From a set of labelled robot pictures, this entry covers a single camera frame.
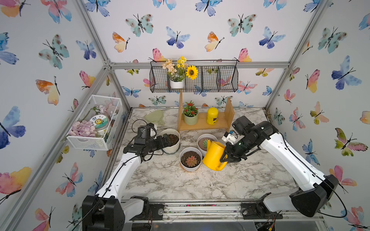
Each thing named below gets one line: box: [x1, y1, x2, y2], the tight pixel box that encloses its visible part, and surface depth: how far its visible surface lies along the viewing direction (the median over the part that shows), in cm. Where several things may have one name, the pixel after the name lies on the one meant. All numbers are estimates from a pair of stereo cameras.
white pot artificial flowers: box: [161, 55, 199, 90], surface depth 86 cm
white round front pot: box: [179, 146, 203, 172], surface depth 85 cm
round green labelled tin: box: [89, 114, 109, 129], surface depth 67 cm
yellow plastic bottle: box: [206, 106, 219, 126], surface depth 97 cm
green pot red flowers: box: [183, 100, 199, 126], surface depth 95 cm
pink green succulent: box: [185, 155, 198, 167], surface depth 82 cm
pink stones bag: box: [68, 120, 97, 138], surface depth 61 cm
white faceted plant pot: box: [158, 128, 181, 154], surface depth 94 cm
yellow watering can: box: [202, 139, 228, 172], surface depth 70 cm
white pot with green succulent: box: [197, 133, 219, 157], surface depth 93 cm
